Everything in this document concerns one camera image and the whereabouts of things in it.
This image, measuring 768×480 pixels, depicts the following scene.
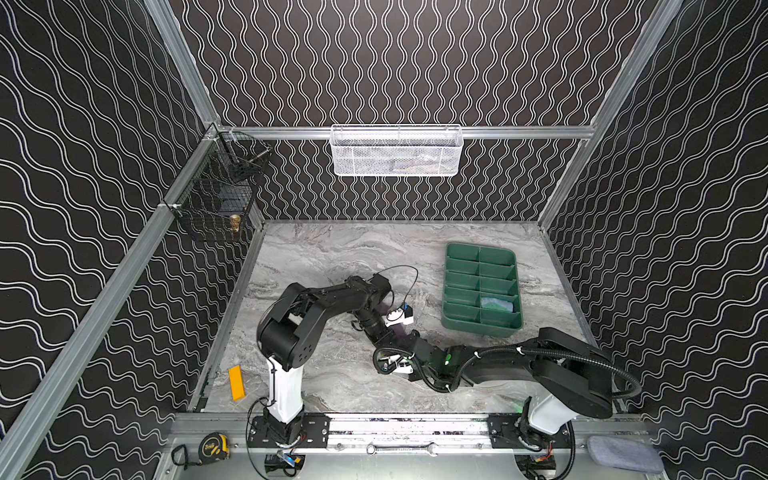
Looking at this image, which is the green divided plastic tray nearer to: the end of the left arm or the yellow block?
the end of the left arm

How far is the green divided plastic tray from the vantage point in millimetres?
902

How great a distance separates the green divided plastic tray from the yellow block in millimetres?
605

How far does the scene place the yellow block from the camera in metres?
0.81
